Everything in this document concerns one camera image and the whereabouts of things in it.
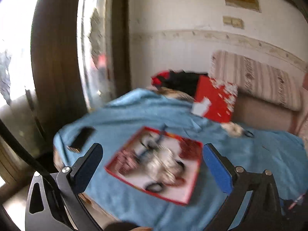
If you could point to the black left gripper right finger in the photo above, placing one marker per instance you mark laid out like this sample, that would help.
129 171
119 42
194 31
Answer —
223 171

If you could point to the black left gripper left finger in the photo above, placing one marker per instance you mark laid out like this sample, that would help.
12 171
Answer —
74 180

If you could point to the blue strap wristwatch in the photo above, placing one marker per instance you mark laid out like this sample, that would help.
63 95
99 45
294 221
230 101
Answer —
149 143

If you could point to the black rectangular case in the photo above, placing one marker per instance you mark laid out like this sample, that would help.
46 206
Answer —
81 139

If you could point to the beige fluffy scrunchie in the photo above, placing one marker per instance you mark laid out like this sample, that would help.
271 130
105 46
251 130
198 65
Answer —
232 129

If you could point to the light blue towel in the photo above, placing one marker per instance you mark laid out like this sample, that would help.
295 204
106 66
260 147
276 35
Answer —
279 151

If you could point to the red rimmed white box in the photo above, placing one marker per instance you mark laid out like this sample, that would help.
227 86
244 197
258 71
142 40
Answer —
161 173

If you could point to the beige bed headboard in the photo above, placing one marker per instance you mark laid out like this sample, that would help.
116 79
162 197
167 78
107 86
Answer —
260 114

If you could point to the red gift bag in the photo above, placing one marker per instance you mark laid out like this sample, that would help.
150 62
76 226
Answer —
215 99

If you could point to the striped patterned pillow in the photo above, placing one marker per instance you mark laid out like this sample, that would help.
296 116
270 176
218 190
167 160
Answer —
257 79

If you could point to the black and red garment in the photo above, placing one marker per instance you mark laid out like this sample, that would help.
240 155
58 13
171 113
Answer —
177 80

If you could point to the brown wooden window frame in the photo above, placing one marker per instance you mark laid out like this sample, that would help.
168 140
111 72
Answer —
80 57

